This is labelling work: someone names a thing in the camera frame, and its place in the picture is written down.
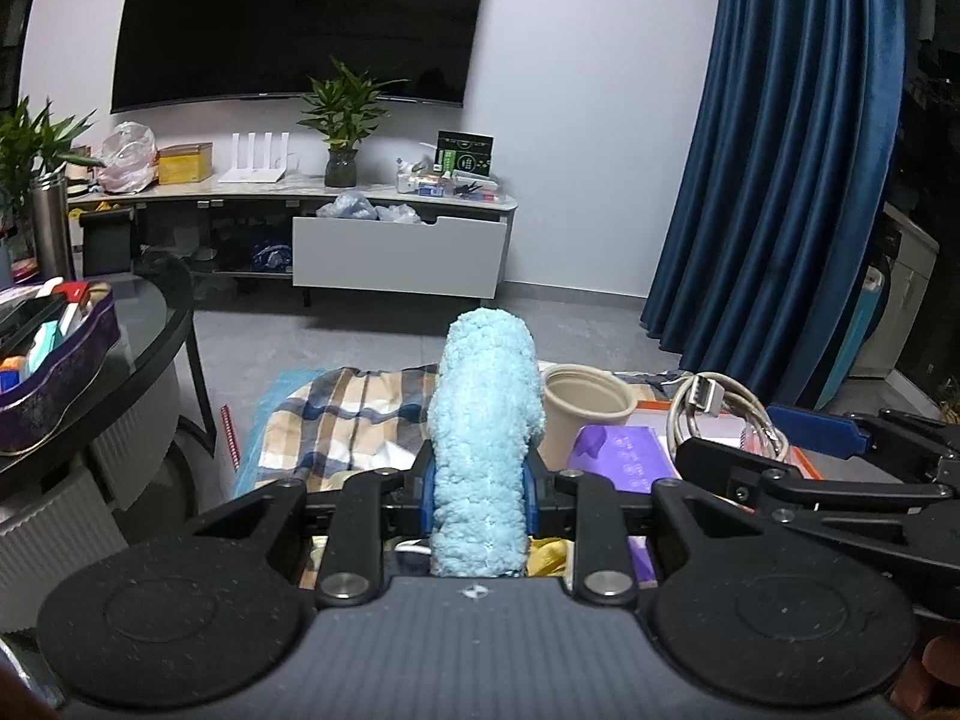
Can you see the plaid blanket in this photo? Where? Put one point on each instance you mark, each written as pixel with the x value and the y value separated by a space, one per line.
pixel 343 420

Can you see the pink plastic bag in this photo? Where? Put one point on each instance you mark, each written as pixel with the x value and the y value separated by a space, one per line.
pixel 128 159

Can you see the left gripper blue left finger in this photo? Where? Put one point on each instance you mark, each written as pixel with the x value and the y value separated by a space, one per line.
pixel 428 480

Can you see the large black television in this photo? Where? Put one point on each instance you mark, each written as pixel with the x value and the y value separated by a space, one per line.
pixel 186 51

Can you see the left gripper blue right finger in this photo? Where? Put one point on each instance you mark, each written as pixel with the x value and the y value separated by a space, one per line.
pixel 531 509

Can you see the potted plant on cabinet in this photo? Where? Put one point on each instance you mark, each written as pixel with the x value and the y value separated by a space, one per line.
pixel 344 109

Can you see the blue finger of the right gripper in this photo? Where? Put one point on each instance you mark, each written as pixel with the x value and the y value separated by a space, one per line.
pixel 835 436

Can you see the black green display box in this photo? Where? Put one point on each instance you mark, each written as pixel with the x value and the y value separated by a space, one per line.
pixel 464 152

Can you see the blue curtain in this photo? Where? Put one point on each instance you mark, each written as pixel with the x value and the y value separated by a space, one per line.
pixel 767 244

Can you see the yellow knitted pouch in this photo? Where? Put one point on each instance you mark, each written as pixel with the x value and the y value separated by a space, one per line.
pixel 549 557

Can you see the yellow box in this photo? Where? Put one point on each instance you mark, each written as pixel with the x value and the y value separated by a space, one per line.
pixel 185 164

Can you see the potted plant on table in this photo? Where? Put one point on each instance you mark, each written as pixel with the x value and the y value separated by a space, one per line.
pixel 34 145

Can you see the purple tray of items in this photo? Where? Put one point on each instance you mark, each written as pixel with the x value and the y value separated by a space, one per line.
pixel 32 411

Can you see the white wifi router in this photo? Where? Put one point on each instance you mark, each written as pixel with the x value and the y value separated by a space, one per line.
pixel 257 161

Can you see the white red cardboard box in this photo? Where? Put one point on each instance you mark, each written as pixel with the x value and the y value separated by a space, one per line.
pixel 229 432

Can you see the white tv cabinet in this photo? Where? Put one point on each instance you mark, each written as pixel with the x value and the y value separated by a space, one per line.
pixel 455 247

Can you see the teal suitcase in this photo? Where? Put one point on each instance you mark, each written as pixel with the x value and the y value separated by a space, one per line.
pixel 867 304

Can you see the purple tissue pack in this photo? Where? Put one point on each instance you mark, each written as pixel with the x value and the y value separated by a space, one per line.
pixel 632 457

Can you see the light blue fluffy towel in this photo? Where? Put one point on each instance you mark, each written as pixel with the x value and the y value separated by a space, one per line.
pixel 485 414

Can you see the orange white box lid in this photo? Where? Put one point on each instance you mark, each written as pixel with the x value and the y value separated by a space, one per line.
pixel 725 428

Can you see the round black glass table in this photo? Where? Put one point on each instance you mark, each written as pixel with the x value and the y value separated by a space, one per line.
pixel 114 471

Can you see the beige paper cup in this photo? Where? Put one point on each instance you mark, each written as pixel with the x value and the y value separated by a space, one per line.
pixel 575 396

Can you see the person's left hand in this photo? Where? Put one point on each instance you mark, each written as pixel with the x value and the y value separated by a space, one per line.
pixel 928 685

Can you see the steel thermos bottle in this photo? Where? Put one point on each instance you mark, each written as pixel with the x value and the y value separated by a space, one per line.
pixel 50 225

